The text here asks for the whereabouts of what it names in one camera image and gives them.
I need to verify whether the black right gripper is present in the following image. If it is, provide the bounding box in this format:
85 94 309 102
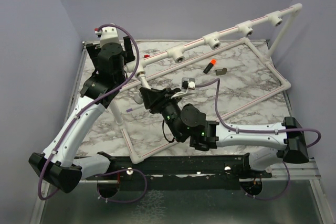
141 86 183 140

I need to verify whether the white plastic water faucet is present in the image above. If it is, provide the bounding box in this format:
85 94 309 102
133 71 151 104

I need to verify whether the white pipe frame with fittings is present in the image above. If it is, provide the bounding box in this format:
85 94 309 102
107 4 302 162

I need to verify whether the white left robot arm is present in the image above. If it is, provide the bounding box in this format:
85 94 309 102
28 36 135 193

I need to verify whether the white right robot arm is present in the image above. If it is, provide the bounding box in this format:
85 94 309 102
140 87 309 177

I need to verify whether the white pen purple tip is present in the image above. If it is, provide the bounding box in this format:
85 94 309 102
126 105 143 113

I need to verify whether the orange cap black highlighter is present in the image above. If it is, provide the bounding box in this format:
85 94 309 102
203 59 217 74

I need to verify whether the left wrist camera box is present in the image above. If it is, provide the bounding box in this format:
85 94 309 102
94 26 120 47

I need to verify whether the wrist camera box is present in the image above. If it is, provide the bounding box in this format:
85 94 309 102
94 26 120 47
172 78 196 99

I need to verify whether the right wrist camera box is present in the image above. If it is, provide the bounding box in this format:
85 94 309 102
172 78 196 99

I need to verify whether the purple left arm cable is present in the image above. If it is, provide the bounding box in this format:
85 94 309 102
38 26 148 204

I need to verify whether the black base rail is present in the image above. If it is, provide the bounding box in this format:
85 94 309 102
86 154 272 191

